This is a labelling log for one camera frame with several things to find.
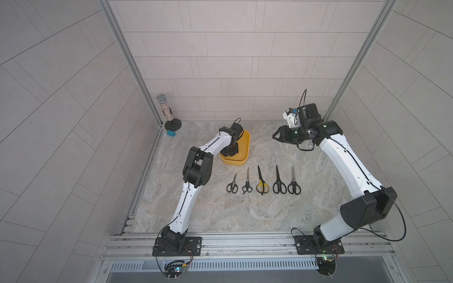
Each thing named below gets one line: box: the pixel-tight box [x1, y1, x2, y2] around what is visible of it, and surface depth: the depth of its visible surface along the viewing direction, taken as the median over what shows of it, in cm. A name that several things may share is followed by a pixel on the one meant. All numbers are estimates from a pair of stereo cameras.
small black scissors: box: [241, 166, 254, 195], surface depth 89 cm
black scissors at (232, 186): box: [226, 172, 239, 194], surface depth 89 cm
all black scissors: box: [272, 164, 288, 194], surface depth 90 cm
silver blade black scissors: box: [287, 165, 302, 195], surface depth 90 cm
